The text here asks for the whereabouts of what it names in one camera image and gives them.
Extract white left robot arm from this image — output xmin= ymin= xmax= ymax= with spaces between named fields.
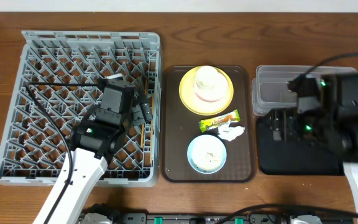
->
xmin=34 ymin=119 xmax=130 ymax=223

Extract pink bowl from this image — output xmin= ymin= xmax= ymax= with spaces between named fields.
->
xmin=193 ymin=75 xmax=230 ymax=103

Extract rice leftovers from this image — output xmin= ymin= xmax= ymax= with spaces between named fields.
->
xmin=191 ymin=136 xmax=224 ymax=172

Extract brown serving tray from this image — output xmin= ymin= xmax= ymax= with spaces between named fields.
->
xmin=161 ymin=65 xmax=256 ymax=183

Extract green orange snack wrapper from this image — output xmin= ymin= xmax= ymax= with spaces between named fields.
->
xmin=199 ymin=110 xmax=241 ymax=133

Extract clear plastic container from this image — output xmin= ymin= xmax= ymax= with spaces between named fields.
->
xmin=252 ymin=65 xmax=358 ymax=117

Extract cream cup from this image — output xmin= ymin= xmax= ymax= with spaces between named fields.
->
xmin=195 ymin=65 xmax=219 ymax=89

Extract black waste tray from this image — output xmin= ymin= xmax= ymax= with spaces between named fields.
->
xmin=256 ymin=117 xmax=344 ymax=176

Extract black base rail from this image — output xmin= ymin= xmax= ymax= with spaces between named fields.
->
xmin=77 ymin=213 xmax=354 ymax=224

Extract wooden chopstick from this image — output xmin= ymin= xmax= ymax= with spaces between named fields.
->
xmin=140 ymin=79 xmax=148 ymax=149

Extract light blue bowl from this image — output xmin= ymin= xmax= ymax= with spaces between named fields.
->
xmin=187 ymin=134 xmax=227 ymax=174

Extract grey dishwasher rack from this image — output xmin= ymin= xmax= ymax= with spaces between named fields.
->
xmin=0 ymin=30 xmax=162 ymax=187

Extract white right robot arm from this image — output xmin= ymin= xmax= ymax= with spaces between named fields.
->
xmin=264 ymin=73 xmax=358 ymax=221

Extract yellow plate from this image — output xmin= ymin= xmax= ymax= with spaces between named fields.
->
xmin=179 ymin=66 xmax=234 ymax=116

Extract white tissue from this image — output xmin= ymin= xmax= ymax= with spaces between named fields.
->
xmin=218 ymin=123 xmax=245 ymax=141

